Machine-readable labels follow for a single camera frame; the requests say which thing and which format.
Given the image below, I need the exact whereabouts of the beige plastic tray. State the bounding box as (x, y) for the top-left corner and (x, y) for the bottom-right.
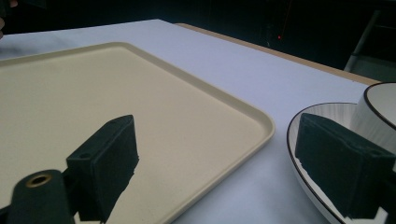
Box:
(0, 41), (276, 224)

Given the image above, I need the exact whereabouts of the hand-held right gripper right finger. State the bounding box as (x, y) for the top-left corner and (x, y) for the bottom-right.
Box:
(294, 112), (396, 220)

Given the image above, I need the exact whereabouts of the white cup with black rim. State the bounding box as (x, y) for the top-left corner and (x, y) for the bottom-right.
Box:
(349, 81), (396, 156)

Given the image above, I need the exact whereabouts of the metal stand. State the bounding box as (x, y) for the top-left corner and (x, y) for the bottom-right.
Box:
(343, 8), (396, 82)

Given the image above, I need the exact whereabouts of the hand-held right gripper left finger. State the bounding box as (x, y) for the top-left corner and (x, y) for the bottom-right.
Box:
(65, 114), (140, 224)

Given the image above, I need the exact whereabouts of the white saucer with black rim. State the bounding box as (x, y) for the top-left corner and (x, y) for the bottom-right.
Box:
(286, 102), (389, 224)

